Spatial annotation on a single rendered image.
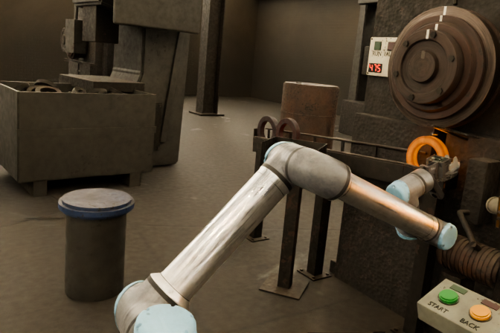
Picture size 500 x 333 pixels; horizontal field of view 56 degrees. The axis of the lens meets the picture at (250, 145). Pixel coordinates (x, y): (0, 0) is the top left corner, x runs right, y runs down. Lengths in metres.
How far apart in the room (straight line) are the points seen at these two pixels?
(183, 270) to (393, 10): 1.57
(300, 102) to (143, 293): 3.63
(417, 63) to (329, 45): 9.35
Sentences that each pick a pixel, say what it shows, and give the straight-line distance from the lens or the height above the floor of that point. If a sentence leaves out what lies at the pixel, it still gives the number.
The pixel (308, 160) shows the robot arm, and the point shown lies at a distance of 1.33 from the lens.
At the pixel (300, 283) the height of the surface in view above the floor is 0.01.
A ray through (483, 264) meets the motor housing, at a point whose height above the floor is 0.49.
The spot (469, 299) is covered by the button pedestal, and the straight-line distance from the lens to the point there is 1.21.
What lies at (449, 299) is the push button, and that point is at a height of 0.61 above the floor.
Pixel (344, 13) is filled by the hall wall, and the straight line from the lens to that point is 11.07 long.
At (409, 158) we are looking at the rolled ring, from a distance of 2.11.
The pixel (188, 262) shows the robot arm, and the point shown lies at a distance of 1.36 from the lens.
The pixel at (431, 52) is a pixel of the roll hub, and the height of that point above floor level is 1.17.
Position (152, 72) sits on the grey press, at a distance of 4.37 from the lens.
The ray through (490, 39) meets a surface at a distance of 1.92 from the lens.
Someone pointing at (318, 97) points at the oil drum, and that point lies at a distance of 4.76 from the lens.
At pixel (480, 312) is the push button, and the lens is 1.16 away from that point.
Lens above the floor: 1.09
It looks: 10 degrees down
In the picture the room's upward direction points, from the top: 5 degrees clockwise
